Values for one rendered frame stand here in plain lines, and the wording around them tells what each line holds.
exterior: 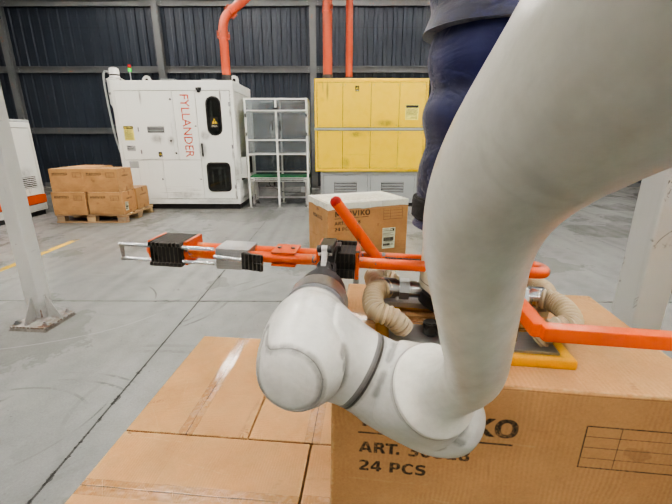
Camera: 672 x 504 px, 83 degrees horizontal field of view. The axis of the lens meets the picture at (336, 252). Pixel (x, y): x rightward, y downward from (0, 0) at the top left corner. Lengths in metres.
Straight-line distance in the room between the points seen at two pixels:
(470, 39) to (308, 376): 0.53
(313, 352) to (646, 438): 0.59
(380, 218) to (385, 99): 5.53
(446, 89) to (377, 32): 10.81
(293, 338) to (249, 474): 0.87
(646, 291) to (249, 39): 10.70
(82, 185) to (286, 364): 7.43
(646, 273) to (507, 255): 1.95
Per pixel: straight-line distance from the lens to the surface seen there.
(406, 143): 8.04
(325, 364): 0.40
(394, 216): 2.68
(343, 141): 7.92
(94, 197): 7.63
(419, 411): 0.44
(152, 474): 1.32
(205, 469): 1.29
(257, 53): 11.55
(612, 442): 0.81
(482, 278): 0.21
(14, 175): 3.63
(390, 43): 11.48
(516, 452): 0.77
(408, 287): 0.78
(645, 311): 2.21
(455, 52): 0.68
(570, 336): 0.59
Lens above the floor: 1.44
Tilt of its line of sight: 17 degrees down
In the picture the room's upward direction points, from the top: straight up
